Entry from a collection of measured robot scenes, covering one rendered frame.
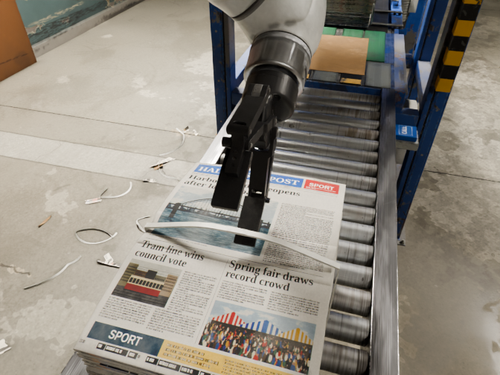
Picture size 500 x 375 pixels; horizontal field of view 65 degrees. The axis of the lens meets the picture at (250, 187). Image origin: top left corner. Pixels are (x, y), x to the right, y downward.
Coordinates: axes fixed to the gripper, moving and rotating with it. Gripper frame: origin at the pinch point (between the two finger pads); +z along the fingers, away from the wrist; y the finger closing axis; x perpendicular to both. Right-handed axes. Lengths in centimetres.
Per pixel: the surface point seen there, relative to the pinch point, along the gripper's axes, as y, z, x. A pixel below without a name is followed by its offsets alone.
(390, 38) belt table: 113, -142, -25
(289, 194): 15.8, -10.7, -3.5
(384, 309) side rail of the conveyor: 36.2, 1.4, -23.6
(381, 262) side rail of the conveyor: 41.8, -9.2, -22.8
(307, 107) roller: 73, -68, 4
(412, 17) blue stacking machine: 223, -277, -50
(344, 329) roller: 34.0, 6.9, -16.6
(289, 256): 9.4, 1.0, -6.2
